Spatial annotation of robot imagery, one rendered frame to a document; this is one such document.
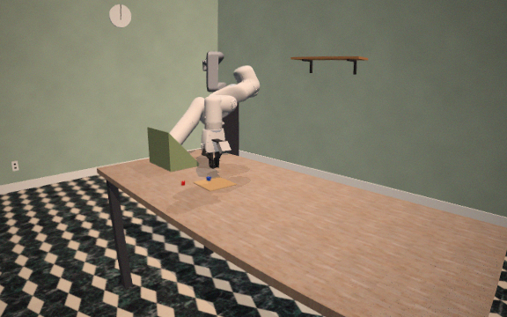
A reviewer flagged orange flat mat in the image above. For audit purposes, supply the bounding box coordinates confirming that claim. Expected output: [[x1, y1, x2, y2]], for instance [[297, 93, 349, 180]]
[[194, 176, 237, 191]]

